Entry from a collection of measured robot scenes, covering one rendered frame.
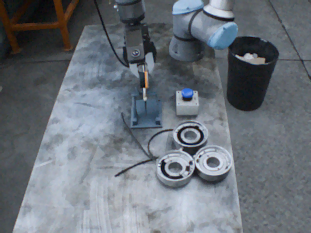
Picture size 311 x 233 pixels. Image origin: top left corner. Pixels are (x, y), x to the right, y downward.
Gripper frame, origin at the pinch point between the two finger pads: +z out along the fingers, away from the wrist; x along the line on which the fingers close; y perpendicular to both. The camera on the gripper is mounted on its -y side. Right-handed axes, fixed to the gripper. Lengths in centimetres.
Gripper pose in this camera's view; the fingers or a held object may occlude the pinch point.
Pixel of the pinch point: (144, 74)
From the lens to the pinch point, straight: 99.4
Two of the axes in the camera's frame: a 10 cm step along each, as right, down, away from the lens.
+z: 1.4, 7.0, 7.0
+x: -9.9, 1.6, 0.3
